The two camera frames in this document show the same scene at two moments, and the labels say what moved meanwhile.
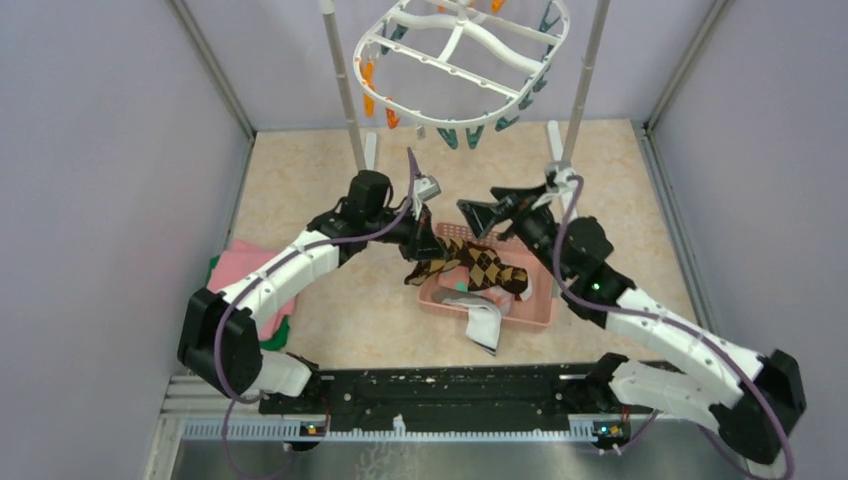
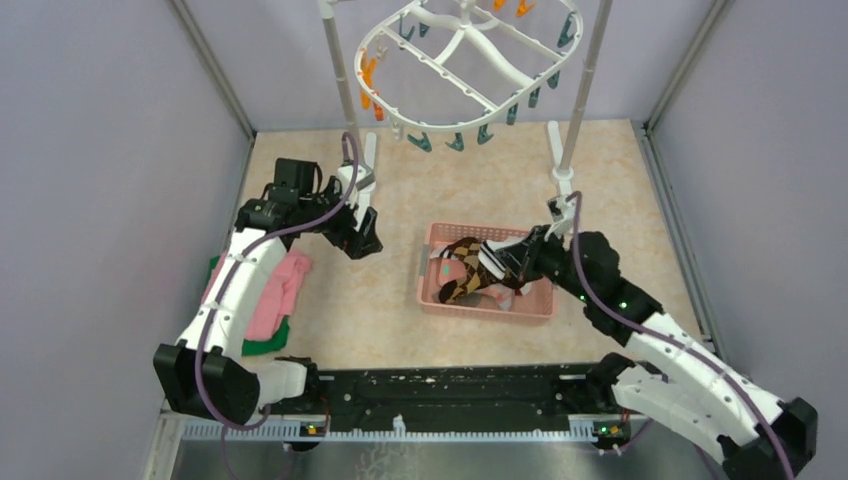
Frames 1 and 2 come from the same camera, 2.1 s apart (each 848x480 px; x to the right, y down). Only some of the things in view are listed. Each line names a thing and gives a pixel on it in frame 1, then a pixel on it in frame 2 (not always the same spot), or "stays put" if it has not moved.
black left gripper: (421, 243) to (360, 242)
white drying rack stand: (365, 143) stays put
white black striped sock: (484, 324) to (487, 256)
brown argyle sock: (458, 254) to (466, 250)
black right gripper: (482, 215) to (523, 256)
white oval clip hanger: (460, 62) stays put
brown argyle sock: (486, 269) stays put
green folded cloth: (280, 340) stays put
